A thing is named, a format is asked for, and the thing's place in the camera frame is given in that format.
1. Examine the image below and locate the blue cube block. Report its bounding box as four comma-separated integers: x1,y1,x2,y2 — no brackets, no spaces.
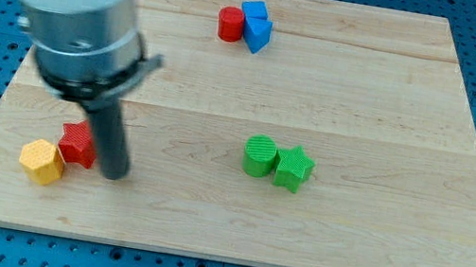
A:
241,0,269,20

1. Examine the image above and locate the light wooden board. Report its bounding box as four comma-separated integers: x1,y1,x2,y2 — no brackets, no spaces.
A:
0,0,476,267

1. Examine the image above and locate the blue triangle block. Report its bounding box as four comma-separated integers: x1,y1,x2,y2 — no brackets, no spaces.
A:
243,17,273,54

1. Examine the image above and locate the yellow hexagon block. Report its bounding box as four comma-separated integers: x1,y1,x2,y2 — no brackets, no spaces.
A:
19,138,64,186

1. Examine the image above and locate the green star block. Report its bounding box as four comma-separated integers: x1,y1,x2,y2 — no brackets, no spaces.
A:
273,145,315,193

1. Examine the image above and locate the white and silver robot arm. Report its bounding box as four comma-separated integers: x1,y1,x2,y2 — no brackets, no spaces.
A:
20,0,153,108

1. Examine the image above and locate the red cylinder block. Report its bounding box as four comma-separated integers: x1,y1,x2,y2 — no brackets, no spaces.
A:
217,6,245,43

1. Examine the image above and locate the red star block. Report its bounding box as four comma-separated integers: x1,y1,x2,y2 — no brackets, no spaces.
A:
58,120,97,169

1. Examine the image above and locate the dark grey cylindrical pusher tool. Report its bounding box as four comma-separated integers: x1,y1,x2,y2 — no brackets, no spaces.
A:
71,92,143,184

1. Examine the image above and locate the green cylinder block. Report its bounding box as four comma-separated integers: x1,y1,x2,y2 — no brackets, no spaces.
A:
241,134,277,178

